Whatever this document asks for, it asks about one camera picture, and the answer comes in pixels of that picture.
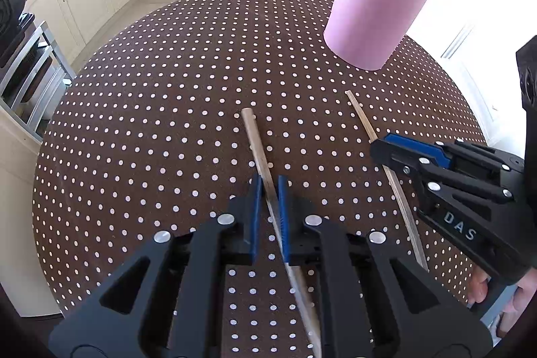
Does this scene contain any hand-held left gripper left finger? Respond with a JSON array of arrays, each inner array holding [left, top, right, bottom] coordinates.
[[48, 173, 264, 358]]

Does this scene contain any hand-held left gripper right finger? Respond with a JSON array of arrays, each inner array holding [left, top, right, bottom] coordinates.
[[277, 174, 492, 358]]

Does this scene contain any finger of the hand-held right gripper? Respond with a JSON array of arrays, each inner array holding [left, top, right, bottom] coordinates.
[[384, 134, 526, 191], [370, 138, 515, 213]]

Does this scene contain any thin wooden chopstick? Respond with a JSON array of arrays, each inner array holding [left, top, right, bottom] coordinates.
[[345, 90, 429, 272]]

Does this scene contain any thick round wooden chopstick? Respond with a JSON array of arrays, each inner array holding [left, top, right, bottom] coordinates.
[[240, 107, 323, 358]]

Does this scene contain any pink cylindrical utensil holder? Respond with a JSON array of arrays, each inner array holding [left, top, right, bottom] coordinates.
[[323, 0, 431, 71]]

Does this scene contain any person's right hand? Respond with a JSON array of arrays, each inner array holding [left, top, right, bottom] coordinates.
[[467, 270, 537, 338]]

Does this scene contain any metal rack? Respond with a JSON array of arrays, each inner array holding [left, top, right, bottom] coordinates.
[[0, 20, 76, 141]]

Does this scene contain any black air fryer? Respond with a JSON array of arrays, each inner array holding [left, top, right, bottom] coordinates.
[[0, 0, 27, 65]]

